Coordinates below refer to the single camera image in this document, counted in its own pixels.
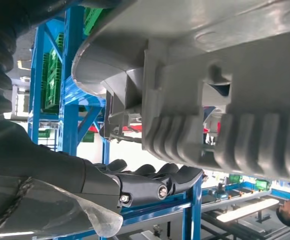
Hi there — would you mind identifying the green plastic crate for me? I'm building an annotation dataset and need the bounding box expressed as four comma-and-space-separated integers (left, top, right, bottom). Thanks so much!
40, 33, 65, 113
83, 6, 103, 37

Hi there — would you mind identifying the red barrier belt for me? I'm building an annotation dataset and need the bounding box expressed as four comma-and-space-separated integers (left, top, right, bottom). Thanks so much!
88, 120, 222, 135

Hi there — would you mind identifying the ceiling light panel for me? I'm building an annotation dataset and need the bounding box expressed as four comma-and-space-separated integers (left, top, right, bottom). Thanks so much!
216, 198, 280, 223

